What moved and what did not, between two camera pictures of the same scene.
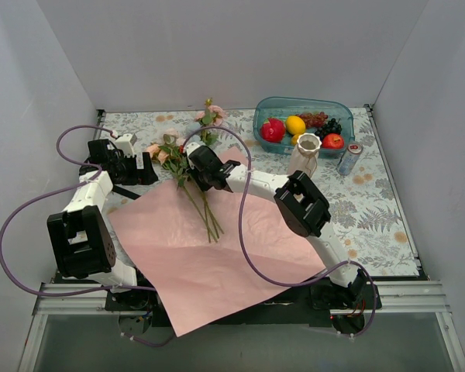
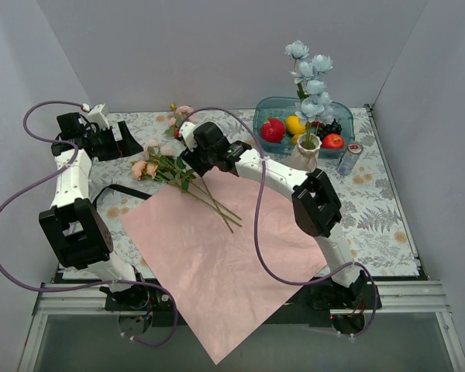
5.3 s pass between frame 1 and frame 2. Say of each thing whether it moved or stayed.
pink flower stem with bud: moved
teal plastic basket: stayed
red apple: stayed
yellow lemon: stayed
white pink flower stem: moved
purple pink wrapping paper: moved
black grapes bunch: stayed
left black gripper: moved
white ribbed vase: stayed
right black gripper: moved
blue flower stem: moved
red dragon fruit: stayed
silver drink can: stayed
